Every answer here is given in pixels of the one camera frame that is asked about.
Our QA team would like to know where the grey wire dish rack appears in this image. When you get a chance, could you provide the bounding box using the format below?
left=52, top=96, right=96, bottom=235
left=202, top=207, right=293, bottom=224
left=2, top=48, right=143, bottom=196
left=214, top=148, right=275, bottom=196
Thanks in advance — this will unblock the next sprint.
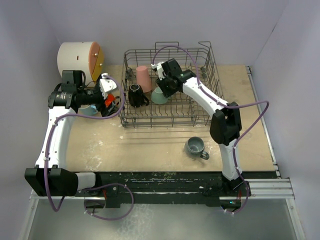
left=117, top=41, right=225, bottom=129

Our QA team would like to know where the white round drawer cabinet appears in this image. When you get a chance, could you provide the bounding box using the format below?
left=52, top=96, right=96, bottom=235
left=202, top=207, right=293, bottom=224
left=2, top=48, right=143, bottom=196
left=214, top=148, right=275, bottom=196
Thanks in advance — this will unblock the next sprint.
left=57, top=41, right=104, bottom=82

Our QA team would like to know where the light blue ceramic mug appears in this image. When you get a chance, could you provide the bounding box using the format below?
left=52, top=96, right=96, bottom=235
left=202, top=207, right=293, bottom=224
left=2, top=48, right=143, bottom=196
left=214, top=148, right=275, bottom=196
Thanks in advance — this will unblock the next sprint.
left=78, top=104, right=98, bottom=116

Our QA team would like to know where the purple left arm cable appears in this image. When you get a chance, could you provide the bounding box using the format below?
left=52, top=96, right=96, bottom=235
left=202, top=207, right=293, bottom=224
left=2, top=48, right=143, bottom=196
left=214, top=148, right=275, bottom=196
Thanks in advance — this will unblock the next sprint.
left=43, top=73, right=135, bottom=221

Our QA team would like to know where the pink plastic tumbler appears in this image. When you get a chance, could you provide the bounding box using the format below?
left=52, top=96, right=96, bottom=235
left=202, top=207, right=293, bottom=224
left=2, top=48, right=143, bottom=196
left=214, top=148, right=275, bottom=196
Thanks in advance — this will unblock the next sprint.
left=136, top=65, right=152, bottom=93

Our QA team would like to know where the grey blue round mug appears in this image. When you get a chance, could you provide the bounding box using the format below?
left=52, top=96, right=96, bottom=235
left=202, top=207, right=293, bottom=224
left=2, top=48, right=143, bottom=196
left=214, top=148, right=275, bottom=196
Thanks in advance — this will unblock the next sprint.
left=184, top=136, right=210, bottom=160

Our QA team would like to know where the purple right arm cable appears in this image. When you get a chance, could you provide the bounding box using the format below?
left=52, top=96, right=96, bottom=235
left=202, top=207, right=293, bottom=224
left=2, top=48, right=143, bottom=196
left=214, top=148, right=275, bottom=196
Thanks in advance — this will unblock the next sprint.
left=151, top=45, right=270, bottom=216

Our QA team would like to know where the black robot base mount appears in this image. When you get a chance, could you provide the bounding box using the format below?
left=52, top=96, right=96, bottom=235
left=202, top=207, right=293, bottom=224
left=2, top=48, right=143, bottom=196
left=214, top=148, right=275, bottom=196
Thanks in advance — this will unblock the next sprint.
left=74, top=170, right=278, bottom=208

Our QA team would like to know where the sage green ceramic mug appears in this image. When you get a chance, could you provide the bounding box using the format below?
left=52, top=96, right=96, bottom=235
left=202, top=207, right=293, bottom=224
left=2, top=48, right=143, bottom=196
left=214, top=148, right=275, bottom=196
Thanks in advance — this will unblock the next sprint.
left=151, top=87, right=168, bottom=105

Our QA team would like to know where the orange ceramic mug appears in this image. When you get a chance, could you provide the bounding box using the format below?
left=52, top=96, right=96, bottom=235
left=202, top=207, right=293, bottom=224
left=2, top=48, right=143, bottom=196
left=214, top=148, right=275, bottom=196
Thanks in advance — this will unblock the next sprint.
left=104, top=93, right=120, bottom=109

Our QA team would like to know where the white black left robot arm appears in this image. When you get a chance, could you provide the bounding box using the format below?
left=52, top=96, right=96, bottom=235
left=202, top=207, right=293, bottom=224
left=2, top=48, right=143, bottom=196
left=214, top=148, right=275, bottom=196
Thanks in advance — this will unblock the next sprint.
left=24, top=70, right=124, bottom=197

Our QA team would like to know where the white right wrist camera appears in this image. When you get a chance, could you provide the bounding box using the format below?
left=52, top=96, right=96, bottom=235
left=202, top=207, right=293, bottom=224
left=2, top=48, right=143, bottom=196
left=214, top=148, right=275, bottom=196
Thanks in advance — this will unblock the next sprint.
left=151, top=61, right=166, bottom=80

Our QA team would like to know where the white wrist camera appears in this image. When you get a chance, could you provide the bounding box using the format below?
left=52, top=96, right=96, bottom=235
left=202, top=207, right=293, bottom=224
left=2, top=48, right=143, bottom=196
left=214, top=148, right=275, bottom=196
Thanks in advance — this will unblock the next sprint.
left=98, top=73, right=118, bottom=99
left=151, top=61, right=166, bottom=80

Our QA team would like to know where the black ceramic mug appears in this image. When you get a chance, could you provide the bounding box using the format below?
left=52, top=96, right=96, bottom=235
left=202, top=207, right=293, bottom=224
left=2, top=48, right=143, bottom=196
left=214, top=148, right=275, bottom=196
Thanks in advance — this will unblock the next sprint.
left=128, top=83, right=150, bottom=108

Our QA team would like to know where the aluminium frame rail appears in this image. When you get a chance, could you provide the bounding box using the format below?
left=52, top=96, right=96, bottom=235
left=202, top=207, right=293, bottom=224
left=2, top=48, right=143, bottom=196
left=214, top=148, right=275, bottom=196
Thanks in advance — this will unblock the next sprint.
left=248, top=178, right=295, bottom=199

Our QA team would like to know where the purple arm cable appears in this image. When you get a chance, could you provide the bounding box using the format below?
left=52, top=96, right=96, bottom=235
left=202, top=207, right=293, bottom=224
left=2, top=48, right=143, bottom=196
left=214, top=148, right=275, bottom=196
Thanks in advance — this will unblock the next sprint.
left=43, top=73, right=135, bottom=221
left=151, top=45, right=270, bottom=216

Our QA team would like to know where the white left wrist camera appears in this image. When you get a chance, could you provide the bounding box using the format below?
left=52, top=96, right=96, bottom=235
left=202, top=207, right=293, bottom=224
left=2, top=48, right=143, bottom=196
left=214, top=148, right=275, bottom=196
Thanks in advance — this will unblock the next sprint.
left=98, top=73, right=118, bottom=99

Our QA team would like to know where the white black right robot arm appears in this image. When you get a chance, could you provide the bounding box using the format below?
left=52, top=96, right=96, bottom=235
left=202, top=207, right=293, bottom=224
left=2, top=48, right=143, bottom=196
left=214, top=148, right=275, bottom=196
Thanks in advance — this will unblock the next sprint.
left=151, top=58, right=244, bottom=196

